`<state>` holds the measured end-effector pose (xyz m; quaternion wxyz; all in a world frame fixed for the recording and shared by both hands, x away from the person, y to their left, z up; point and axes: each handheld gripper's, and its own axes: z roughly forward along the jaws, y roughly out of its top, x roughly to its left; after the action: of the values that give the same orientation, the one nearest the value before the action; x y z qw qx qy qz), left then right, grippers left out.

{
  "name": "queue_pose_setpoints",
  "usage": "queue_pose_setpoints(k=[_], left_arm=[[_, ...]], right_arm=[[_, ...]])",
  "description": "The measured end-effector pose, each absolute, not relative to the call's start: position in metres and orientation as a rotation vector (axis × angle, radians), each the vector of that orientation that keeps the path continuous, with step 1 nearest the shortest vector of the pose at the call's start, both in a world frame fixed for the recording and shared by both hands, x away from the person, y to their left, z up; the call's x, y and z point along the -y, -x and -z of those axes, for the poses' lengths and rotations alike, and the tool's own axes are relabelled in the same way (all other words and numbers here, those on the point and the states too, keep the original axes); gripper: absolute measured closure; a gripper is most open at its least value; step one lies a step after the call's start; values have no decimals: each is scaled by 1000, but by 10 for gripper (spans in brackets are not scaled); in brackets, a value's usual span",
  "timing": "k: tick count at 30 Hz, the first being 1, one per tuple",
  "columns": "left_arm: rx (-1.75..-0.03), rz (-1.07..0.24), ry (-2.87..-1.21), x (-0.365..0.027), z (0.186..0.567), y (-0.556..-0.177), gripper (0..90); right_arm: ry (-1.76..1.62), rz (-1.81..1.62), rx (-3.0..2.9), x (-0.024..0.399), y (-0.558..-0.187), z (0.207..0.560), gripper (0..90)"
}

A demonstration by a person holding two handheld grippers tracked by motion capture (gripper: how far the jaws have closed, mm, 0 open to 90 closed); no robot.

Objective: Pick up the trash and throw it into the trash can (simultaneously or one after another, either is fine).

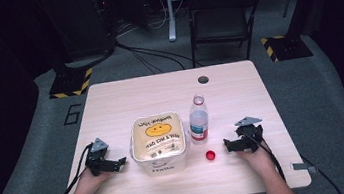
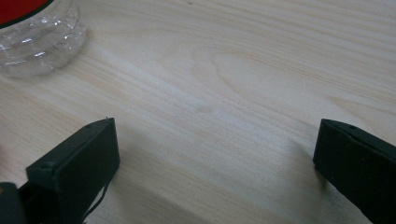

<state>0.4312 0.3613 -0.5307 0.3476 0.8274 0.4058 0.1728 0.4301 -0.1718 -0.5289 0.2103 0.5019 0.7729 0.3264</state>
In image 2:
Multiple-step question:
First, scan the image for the thin black wire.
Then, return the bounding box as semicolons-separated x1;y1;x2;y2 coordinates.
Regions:
82;181;112;224

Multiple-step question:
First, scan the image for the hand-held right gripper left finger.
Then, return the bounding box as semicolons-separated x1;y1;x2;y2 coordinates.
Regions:
18;117;121;224

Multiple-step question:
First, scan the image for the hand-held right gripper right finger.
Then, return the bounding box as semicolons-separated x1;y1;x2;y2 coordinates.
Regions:
313;118;396;224

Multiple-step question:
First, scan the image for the clear plastic bottle red label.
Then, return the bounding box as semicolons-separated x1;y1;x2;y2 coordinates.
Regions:
0;0;88;78

